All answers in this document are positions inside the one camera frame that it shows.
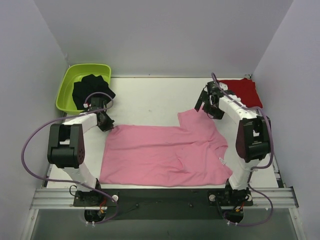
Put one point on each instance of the green plastic basin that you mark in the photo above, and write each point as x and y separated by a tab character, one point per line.
64	100

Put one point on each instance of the red t shirt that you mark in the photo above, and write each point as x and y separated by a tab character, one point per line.
245	89

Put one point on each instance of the black t shirt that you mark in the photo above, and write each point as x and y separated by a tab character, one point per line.
90	86

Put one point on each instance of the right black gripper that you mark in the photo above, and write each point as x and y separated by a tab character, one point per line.
202	99

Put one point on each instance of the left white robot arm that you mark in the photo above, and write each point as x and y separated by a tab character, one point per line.
66	145

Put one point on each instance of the aluminium extrusion rail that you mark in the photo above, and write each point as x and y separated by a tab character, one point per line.
54	198

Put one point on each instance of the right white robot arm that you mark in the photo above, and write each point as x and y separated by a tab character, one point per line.
253	142

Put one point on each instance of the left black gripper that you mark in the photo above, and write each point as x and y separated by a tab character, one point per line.
105	122

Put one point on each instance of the pink t shirt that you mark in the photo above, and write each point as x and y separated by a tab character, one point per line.
188	155

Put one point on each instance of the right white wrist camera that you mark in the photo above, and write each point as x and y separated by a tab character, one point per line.
222	86

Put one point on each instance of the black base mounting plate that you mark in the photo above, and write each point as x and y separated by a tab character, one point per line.
161	204

